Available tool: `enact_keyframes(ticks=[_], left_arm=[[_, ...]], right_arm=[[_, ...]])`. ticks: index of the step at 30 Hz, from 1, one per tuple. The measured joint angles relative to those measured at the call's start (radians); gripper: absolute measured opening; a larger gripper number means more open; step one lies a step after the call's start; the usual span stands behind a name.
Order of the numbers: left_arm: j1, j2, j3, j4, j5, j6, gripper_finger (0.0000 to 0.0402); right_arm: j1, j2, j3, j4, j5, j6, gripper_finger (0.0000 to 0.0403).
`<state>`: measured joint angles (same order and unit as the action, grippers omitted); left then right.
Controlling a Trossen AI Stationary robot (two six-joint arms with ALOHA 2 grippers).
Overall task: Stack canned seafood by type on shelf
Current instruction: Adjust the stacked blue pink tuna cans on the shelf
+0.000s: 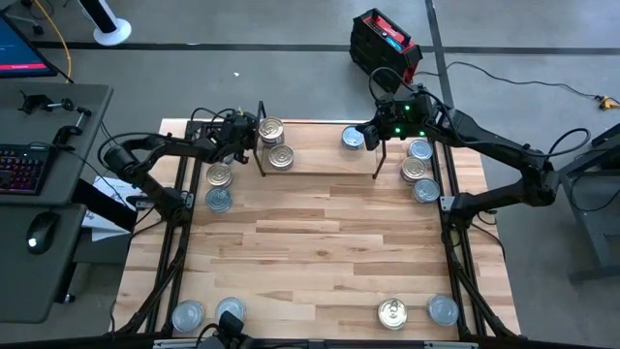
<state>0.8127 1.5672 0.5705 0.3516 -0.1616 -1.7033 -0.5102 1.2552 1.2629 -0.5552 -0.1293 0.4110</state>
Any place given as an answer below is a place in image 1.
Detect yellow cable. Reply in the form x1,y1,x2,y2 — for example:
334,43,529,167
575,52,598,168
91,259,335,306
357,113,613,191
31,0,74,81

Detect blue-screen monitor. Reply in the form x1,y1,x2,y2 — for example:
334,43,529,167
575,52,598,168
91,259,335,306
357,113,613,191
0,12,59,79

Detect black wire rack shelf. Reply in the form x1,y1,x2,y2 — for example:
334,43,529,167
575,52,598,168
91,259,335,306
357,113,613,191
251,100,388,180

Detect black computer mouse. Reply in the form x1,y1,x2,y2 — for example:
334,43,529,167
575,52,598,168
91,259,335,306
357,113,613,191
24,210,62,256

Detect black flat panel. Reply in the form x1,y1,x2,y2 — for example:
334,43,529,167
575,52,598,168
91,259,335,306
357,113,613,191
71,177,140,233

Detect silver-lid can blue label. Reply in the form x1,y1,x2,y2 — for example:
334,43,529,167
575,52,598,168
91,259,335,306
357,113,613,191
412,177,442,205
426,294,460,328
204,186,233,214

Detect gold-lid tuna can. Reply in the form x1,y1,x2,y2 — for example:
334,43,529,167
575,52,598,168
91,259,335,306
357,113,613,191
267,143,295,172
257,116,286,146
205,161,234,188
377,297,409,332
400,155,429,183

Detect black desk clamp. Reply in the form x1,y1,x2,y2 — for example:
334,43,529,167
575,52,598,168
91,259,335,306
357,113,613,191
17,89,77,116
50,106,93,146

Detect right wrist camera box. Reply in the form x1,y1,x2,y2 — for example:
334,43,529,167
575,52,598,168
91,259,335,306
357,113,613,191
378,94,406,117

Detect black camera cable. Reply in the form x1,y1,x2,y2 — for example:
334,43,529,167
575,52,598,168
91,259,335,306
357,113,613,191
368,66,422,106

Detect black backlit keyboard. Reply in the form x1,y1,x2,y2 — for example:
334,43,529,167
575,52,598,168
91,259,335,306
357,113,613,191
0,143,52,196

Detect white pedestal stand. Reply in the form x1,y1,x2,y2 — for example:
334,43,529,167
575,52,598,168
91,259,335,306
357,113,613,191
77,0,133,48

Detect silver aluminium bracket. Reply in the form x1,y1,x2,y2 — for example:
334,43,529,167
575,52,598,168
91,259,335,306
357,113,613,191
152,337,209,349
423,340,481,349

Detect silver-lid seafood can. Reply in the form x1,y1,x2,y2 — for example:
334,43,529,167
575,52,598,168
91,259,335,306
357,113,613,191
340,125,366,150

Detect white paper sheets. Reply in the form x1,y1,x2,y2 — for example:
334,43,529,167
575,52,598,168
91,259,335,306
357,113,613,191
81,176,140,242

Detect black left-arm cable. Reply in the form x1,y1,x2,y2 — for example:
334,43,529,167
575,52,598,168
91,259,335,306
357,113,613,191
191,106,238,125

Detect dark grey desk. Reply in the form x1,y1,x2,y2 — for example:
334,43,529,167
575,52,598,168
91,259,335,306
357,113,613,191
0,79,115,325

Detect black floor cable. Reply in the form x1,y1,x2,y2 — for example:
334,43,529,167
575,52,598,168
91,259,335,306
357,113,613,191
415,60,605,104

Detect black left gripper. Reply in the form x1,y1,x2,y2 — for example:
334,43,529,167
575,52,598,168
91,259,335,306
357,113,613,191
211,113,261,166

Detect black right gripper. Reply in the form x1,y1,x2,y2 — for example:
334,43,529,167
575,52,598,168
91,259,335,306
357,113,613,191
362,114,404,152

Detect silver-lid can pink label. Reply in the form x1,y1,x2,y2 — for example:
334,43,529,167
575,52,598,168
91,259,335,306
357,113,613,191
170,300,206,333

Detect black aluminium table frame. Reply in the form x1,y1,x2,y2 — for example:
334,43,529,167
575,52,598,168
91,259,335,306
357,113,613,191
111,118,522,340

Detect red black tool case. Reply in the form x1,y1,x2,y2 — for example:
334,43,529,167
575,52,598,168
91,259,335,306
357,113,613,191
348,7,423,97

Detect dark metal stand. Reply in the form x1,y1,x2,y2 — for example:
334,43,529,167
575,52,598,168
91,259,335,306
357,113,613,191
556,123,620,285

